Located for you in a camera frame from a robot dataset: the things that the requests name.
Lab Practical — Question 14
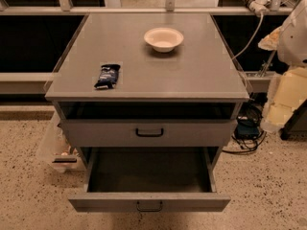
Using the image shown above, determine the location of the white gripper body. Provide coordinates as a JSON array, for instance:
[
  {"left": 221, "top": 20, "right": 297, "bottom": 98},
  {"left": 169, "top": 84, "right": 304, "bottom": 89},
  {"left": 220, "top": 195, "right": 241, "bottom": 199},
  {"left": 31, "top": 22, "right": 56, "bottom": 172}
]
[{"left": 271, "top": 67, "right": 307, "bottom": 113}]

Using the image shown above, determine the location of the grey top drawer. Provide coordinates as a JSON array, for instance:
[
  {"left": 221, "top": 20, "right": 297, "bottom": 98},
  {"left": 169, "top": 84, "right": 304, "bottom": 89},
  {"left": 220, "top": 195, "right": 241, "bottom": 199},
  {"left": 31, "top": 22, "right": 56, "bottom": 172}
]
[{"left": 61, "top": 120, "right": 237, "bottom": 148}]

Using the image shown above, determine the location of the dark blue snack packet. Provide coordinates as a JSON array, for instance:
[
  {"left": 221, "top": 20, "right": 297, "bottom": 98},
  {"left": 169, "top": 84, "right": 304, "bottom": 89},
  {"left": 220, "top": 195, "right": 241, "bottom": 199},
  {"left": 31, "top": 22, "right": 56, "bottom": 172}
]
[{"left": 94, "top": 64, "right": 121, "bottom": 89}]

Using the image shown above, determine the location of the white bowl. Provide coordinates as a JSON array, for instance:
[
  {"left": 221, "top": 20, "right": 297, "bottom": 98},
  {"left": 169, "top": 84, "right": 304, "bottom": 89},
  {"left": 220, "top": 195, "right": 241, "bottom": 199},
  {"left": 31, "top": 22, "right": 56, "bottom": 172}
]
[{"left": 144, "top": 28, "right": 184, "bottom": 53}]

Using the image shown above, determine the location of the white power strip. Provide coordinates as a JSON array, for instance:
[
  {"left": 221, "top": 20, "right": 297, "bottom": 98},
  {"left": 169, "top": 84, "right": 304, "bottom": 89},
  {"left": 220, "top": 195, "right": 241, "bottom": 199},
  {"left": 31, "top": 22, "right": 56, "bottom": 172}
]
[{"left": 242, "top": 0, "right": 270, "bottom": 16}]

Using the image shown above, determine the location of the white power cable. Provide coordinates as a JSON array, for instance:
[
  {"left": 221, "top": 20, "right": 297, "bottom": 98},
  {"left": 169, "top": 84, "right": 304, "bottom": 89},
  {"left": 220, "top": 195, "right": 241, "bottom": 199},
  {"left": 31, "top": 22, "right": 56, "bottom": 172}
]
[{"left": 231, "top": 11, "right": 265, "bottom": 61}]

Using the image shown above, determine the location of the grey metal rail frame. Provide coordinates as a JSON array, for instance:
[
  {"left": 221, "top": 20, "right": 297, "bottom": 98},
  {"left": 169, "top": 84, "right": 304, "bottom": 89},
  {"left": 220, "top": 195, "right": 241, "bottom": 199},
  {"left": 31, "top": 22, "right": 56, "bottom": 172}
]
[{"left": 0, "top": 0, "right": 298, "bottom": 95}]

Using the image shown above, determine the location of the clear plastic bin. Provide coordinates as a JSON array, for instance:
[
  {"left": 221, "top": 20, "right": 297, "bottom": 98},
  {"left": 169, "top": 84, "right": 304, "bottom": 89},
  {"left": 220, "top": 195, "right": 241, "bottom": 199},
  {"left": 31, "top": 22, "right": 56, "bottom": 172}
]
[{"left": 36, "top": 112, "right": 85, "bottom": 173}]

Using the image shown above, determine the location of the blue electronics box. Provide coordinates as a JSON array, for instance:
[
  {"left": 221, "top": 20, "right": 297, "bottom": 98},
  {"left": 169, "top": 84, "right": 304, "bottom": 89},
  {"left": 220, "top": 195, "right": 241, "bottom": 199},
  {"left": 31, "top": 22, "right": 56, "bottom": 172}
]
[{"left": 235, "top": 124, "right": 260, "bottom": 140}]

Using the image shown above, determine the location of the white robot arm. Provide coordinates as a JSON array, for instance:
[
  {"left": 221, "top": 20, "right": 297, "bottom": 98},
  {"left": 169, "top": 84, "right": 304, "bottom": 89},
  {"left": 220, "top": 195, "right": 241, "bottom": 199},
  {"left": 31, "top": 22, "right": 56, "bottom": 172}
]
[{"left": 258, "top": 0, "right": 307, "bottom": 133}]

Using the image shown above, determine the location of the grey drawer cabinet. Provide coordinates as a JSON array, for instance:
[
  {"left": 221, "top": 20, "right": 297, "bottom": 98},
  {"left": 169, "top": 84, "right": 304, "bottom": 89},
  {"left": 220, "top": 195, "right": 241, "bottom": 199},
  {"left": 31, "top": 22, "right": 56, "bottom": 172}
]
[{"left": 46, "top": 13, "right": 248, "bottom": 163}]

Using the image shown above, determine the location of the black cable bundle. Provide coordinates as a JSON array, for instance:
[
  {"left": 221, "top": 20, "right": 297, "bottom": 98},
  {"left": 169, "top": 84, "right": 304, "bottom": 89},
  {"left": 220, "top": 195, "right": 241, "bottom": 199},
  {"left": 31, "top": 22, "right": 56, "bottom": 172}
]
[{"left": 222, "top": 101, "right": 268, "bottom": 155}]

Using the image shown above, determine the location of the grey drawer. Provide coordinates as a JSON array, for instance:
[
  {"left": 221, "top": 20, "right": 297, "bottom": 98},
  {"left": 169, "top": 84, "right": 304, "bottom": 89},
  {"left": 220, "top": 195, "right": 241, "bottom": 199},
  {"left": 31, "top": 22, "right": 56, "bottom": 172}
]
[
  {"left": 61, "top": 120, "right": 237, "bottom": 148},
  {"left": 69, "top": 148, "right": 230, "bottom": 213}
]

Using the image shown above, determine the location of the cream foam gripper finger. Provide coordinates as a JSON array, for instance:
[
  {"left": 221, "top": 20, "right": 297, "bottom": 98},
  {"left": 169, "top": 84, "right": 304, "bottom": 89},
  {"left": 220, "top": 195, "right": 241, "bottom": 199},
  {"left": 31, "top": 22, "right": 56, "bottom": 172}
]
[{"left": 260, "top": 103, "right": 293, "bottom": 133}]

